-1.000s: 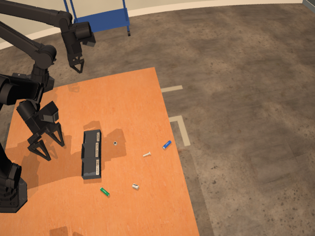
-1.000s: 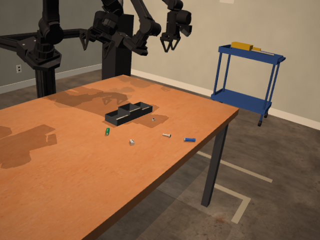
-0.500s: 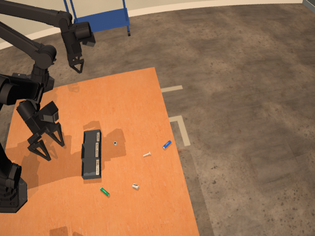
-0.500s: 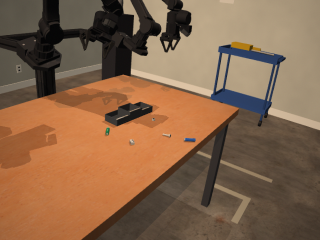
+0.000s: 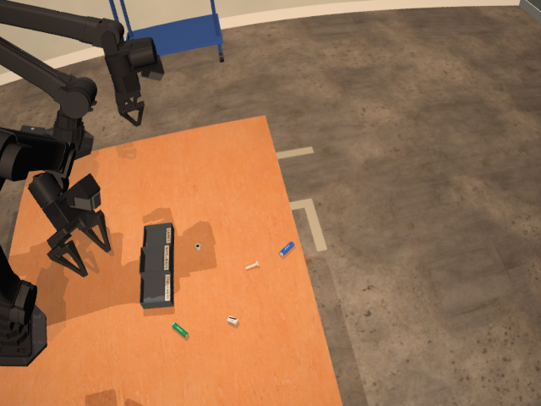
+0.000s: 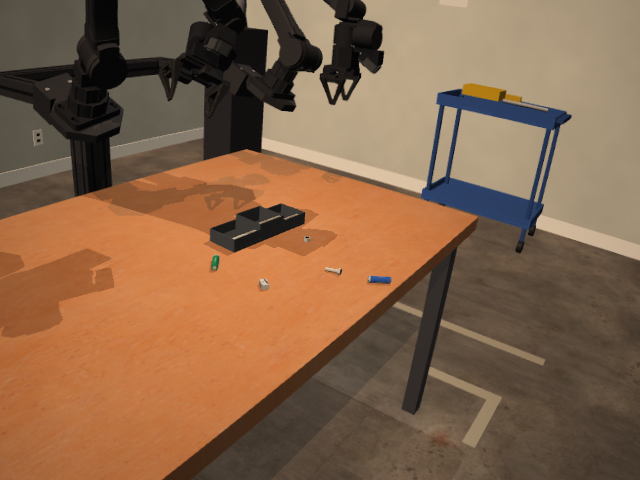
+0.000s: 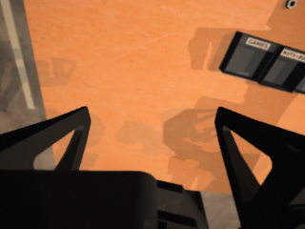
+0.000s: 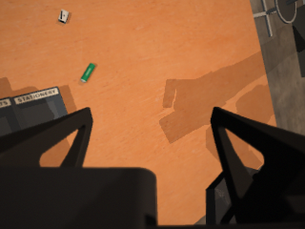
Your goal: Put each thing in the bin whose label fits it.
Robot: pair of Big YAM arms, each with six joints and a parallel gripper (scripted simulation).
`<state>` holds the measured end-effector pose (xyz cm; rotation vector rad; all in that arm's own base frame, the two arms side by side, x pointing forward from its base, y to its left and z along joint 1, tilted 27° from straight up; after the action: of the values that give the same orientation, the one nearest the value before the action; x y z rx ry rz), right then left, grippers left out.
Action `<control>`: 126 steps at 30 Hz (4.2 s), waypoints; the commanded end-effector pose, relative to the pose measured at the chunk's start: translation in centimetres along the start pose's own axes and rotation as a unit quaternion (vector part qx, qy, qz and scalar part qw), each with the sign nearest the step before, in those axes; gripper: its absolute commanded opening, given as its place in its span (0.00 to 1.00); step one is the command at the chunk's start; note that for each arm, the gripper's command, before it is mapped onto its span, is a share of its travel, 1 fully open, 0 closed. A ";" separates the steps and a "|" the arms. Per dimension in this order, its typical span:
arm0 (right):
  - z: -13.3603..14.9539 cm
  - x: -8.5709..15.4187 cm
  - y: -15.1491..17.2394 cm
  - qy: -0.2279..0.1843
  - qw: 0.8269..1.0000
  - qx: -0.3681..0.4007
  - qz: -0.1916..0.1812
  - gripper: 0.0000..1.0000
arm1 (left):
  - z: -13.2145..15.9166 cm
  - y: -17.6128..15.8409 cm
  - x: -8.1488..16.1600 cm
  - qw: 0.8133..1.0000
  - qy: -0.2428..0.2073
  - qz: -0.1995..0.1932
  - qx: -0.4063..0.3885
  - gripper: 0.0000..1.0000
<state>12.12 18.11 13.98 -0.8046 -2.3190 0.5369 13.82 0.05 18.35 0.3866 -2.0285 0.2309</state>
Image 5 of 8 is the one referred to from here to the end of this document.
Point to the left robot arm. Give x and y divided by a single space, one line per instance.
76 100

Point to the grey hex-head bolt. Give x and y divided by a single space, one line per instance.
250 266

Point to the dark grey bin rack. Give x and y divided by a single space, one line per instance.
156 271

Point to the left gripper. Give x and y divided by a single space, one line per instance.
122 95

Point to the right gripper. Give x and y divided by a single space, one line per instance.
84 218

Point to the blue aa battery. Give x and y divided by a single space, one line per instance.
286 249

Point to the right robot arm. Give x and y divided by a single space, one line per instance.
16 300

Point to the green aa battery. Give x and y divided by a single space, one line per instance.
179 329

